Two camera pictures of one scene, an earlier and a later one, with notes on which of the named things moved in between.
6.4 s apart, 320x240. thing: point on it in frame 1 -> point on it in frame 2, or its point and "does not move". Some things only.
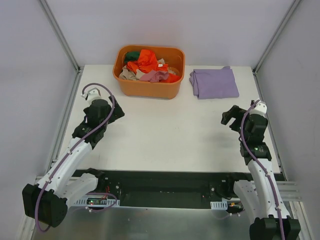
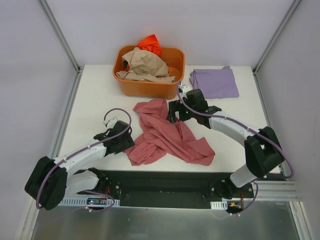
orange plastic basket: (174, 56) does not move
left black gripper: (115, 110) -> (125, 143)
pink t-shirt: (154, 76) -> (158, 137)
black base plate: (150, 189) does not move
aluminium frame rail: (289, 191) does not move
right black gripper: (235, 117) -> (176, 111)
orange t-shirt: (147, 61) -> (150, 44)
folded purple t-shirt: (214, 83) does not move
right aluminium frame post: (293, 6) does not move
